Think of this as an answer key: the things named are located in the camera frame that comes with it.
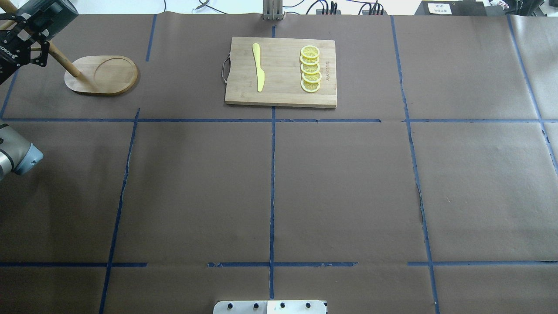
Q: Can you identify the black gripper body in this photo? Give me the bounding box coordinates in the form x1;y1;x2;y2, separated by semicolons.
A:
0;13;49;84

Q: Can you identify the dark grey HOME mug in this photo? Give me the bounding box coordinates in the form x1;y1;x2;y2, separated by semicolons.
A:
16;0;78;40

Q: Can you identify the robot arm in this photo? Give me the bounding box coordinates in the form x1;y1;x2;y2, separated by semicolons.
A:
0;11;50;178

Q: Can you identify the wooden cup storage rack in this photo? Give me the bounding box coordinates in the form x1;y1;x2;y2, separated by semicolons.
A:
0;0;138;96

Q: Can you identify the yellow plastic knife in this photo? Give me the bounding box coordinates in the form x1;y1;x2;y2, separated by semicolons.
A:
252;42;265;92

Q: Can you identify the bamboo cutting board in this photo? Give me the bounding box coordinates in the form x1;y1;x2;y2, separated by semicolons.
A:
225;37;337;109

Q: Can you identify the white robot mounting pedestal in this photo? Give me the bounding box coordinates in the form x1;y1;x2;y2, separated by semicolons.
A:
213;300;328;314

